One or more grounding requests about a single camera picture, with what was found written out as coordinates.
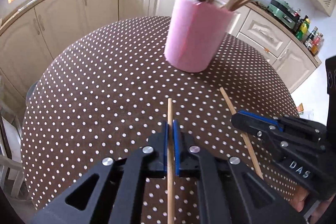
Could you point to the green electric cooker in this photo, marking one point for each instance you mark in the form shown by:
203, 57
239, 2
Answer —
281, 10

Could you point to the dark sauce bottle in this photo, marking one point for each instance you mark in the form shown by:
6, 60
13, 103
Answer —
309, 40

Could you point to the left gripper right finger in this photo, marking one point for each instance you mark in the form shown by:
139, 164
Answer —
228, 190

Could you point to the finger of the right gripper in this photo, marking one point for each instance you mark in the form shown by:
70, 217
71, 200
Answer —
256, 125
302, 128

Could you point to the pink cylindrical utensil cup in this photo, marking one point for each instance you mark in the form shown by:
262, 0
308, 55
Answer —
196, 31

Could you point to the red capped sauce bottle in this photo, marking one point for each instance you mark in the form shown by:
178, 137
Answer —
315, 44

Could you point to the green bottle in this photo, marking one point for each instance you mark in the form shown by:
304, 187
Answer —
303, 27

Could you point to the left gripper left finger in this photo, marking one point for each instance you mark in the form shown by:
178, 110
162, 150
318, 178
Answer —
112, 190

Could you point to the brown polka dot tablecloth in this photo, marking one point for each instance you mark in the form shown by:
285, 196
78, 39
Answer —
107, 93

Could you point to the person's right hand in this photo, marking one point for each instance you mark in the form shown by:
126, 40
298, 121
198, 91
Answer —
298, 200

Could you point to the cream lower kitchen cabinets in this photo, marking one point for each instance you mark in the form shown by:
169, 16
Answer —
36, 34

